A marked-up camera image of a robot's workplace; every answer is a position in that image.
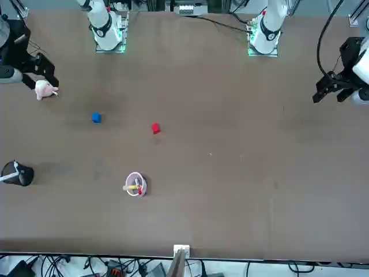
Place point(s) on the black power adapter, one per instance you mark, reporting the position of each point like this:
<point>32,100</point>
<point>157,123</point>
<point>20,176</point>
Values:
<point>21,269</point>

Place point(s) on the grey power strip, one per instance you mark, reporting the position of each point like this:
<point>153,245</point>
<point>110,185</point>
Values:
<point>186,10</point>

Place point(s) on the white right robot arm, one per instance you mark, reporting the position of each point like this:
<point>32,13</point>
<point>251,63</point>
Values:
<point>106,31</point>

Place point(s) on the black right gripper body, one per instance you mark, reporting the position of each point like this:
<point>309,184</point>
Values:
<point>17,49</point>

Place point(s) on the pink plush toy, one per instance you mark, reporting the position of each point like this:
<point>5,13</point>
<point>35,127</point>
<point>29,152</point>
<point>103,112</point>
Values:
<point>43,90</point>

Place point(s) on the white marker pen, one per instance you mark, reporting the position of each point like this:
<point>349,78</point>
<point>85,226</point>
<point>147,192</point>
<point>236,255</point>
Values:
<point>8,176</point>

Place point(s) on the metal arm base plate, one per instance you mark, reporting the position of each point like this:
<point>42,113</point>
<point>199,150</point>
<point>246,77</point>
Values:
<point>251,52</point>
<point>124,43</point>

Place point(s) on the black mesh pen cup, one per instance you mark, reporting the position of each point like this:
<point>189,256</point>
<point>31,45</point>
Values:
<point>24,176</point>

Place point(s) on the dark grey power brick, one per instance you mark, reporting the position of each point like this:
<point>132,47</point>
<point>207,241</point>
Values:
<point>158,270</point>

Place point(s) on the white post foot bracket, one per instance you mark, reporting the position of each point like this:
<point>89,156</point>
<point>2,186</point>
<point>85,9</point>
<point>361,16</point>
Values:
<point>186,248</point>

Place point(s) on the red capped marker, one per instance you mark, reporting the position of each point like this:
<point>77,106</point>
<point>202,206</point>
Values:
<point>139,189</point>

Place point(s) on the red magnetic block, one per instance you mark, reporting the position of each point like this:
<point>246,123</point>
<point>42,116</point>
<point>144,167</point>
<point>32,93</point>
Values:
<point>155,128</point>

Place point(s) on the yellow pen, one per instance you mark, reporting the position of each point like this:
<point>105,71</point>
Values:
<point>132,187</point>

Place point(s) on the aluminium profile bracket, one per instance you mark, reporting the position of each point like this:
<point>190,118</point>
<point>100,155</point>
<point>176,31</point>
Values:
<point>24,12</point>
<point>354,18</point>

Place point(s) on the aluminium camera post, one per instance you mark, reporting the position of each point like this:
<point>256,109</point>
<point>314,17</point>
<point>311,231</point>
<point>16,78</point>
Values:
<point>177,265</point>

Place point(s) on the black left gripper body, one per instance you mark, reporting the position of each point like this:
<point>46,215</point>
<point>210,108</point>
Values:
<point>350,54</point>

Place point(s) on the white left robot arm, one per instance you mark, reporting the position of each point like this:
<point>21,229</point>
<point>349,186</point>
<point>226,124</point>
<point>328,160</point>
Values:
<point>268,29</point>

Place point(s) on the blue magnetic block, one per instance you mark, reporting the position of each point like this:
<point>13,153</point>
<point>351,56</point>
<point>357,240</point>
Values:
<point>96,117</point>

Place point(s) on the clear pink plastic cup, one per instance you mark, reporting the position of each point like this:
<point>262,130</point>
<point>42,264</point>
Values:
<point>142,184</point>

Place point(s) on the black orange electronic device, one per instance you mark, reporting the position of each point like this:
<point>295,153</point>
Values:
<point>115,270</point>

